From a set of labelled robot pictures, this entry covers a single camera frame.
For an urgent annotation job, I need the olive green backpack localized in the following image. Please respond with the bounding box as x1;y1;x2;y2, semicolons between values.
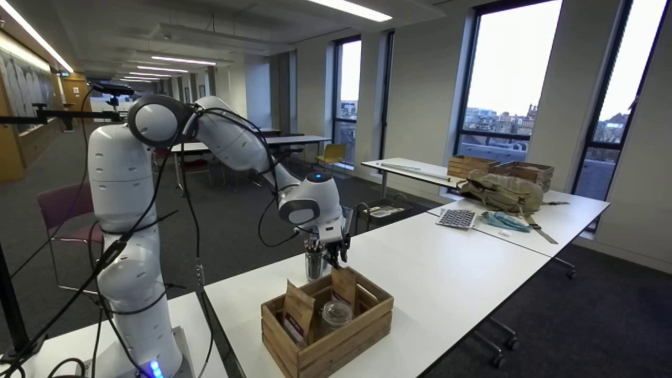
455;171;561;245

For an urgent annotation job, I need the small brown paper bag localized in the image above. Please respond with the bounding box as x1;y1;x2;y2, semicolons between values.
282;278;318;346

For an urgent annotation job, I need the metal pen cup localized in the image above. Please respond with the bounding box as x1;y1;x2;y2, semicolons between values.
302;235;331;285

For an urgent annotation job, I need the wooden slat crate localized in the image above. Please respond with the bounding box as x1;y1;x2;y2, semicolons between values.
257;264;397;378

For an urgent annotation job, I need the black camera tripod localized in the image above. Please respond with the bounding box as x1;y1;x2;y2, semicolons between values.
0;78;137;360

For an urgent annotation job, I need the white side table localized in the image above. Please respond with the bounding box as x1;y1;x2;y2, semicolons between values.
361;156;467;193

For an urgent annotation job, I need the ceiling light panel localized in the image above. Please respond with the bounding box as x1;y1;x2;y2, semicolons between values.
306;0;394;26
149;55;220;70

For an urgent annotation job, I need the white background table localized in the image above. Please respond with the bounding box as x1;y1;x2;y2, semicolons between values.
170;133;331;157

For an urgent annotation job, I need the yellow chair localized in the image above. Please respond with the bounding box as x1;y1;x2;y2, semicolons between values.
317;141;349;168

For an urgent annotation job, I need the teal pouch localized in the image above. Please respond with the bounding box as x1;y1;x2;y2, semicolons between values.
476;211;534;235

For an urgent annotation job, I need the cardboard box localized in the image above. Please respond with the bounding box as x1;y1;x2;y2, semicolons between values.
444;153;499;180

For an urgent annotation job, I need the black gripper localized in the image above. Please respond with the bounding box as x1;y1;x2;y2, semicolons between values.
321;231;353;271

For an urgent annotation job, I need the purple chair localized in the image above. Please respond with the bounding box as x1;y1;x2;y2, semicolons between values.
33;180;106;297

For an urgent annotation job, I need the clear glass jar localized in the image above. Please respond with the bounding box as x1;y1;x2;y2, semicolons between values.
318;297;357;337

